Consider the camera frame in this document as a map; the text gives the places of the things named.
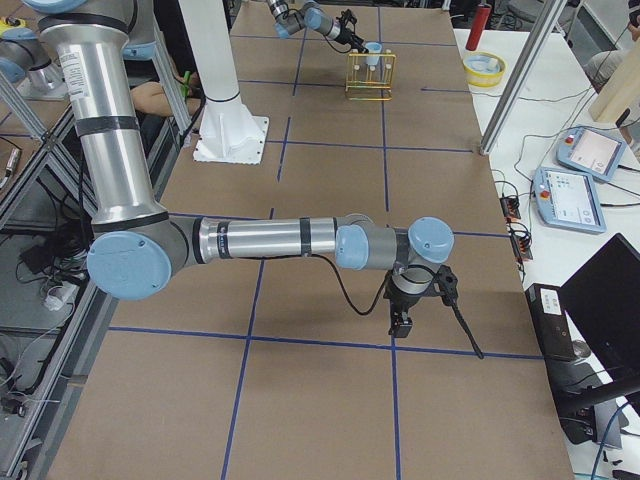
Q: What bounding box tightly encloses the far blue teach pendant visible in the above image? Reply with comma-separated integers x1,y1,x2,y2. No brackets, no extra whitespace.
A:
556,126,627,182

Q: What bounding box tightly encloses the aluminium frame post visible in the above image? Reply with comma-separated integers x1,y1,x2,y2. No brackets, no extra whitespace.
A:
479,0,567,155

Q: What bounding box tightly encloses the seated person in black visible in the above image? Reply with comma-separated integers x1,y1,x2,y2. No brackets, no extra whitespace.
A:
131,72,201,117

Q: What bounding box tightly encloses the near blue teach pendant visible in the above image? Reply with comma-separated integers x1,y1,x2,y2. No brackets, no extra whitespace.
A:
533,167,607,234

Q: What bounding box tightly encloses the green handled tool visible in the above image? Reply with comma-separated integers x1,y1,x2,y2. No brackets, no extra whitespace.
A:
180,71,191,98

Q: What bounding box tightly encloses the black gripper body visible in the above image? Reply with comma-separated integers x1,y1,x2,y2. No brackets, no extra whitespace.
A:
383,280,435,325
335,24,354,45

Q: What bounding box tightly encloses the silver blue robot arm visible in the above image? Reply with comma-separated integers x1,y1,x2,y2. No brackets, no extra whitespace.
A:
31,1,457,337
267,0,368,53

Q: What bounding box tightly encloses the black computer box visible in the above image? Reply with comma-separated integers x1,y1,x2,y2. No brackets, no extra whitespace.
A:
525,283,591,362

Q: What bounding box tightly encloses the gold wire cup holder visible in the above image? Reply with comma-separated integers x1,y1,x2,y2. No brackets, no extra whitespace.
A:
345,49,397,102

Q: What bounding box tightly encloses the red cylindrical bottle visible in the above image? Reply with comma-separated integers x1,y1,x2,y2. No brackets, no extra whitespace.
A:
465,3,492,51

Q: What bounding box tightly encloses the yellow bowl with blue lid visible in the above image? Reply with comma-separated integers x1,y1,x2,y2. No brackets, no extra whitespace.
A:
462,52,507,88

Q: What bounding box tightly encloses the light blue plastic cup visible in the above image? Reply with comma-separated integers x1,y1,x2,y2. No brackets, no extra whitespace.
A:
364,41,382,67

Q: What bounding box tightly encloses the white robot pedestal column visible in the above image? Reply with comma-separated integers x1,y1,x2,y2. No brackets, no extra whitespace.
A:
179,0,269,165

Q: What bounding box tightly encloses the black monitor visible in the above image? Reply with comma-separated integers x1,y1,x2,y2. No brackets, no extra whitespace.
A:
560,232,640,386

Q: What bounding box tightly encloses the blue teach pendant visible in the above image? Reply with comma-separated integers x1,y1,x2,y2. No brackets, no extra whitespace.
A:
556,126,627,182
533,167,607,234

